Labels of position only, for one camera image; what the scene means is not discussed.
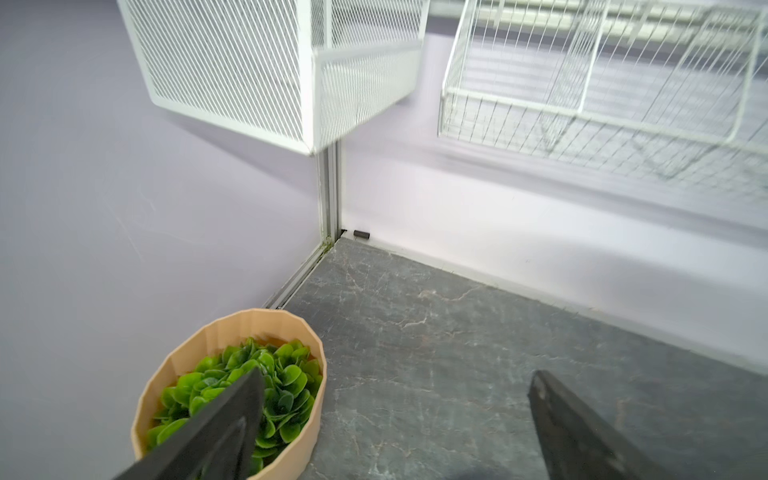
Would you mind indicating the white mesh box basket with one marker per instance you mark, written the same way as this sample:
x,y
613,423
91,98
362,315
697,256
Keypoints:
x,y
299,75

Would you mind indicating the beige pot with green plant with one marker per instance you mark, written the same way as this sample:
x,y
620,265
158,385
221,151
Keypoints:
x,y
279,344

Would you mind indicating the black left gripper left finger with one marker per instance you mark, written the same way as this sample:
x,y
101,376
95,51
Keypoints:
x,y
216,443

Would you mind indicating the white wire wall shelf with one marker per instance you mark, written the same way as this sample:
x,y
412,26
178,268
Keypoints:
x,y
672,92

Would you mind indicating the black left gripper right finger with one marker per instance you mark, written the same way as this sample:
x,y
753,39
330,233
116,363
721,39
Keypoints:
x,y
576,443

